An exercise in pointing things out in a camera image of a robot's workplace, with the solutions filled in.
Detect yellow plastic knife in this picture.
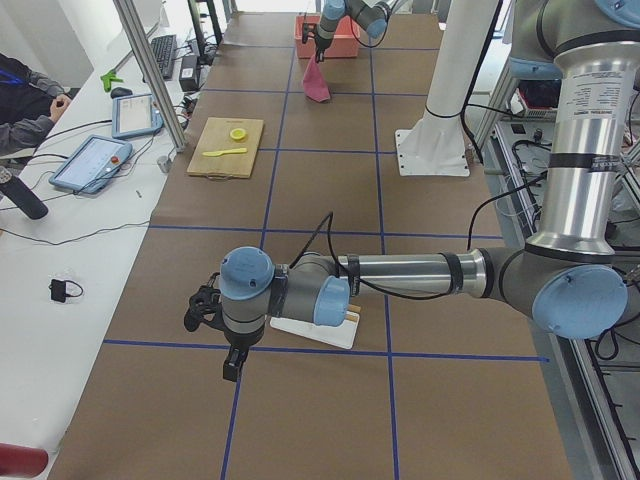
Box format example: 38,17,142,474
201,147,248,158

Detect green clamp tool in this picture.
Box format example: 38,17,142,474
100,70,124,93

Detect teach pendant tablet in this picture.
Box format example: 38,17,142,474
111,94,164,139
49,135,133,195

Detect near teach pendant tablet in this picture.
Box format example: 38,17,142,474
49,135,133,195

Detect bamboo cutting board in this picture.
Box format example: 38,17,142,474
187,117,264,179

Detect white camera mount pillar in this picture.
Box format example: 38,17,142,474
395,0,500,177

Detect white rectangular plate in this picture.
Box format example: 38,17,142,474
270,312,360,349

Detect black computer mouse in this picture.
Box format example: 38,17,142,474
110,87,133,99

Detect seated person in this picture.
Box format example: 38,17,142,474
1,54,71,156

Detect black keyboard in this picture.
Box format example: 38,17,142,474
150,35,177,79

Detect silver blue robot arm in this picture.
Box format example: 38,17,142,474
314,0,397,62
216,1,639,381

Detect small black adapter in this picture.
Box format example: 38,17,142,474
49,278,84,303

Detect red cylinder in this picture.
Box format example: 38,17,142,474
1,443,49,478

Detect yellow lemon slices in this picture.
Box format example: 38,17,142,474
229,127,247,141

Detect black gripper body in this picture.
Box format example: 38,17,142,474
224,327,264,351
315,35,333,51

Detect black thermos bottle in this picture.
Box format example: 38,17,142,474
0,166,49,220

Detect pink grey wiping cloth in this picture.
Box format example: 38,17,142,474
302,57,331,103

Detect far teach pendant tablet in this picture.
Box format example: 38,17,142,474
111,94,164,139

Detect pink plastic tray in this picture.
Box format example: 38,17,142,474
294,14,360,59

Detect aluminium frame post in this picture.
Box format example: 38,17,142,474
113,0,186,153

